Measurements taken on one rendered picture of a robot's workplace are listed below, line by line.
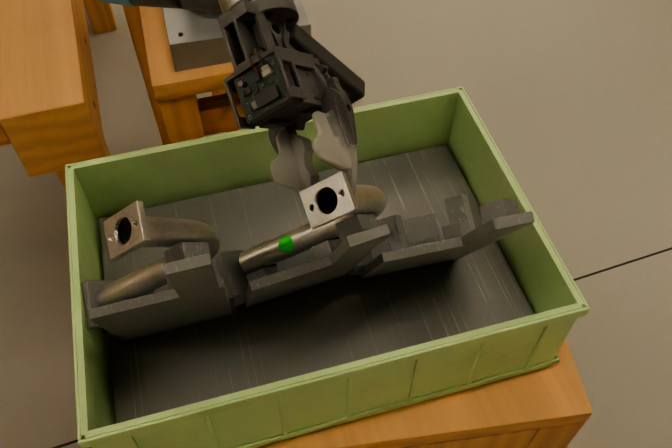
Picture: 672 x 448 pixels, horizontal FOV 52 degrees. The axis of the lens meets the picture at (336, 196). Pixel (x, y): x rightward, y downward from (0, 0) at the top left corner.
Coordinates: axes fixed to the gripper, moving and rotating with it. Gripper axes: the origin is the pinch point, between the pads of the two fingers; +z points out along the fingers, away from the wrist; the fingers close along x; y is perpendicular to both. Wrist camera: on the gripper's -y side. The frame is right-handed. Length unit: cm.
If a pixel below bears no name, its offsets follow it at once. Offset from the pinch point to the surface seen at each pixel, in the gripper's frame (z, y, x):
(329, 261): 4.8, -9.2, -9.6
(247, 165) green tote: -16.0, -25.5, -29.6
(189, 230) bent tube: -1.6, 7.7, -13.0
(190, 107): -36, -38, -49
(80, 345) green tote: 4.5, 6.5, -36.6
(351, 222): 2.6, -3.2, -1.3
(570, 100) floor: -36, -194, -15
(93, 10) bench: -128, -111, -145
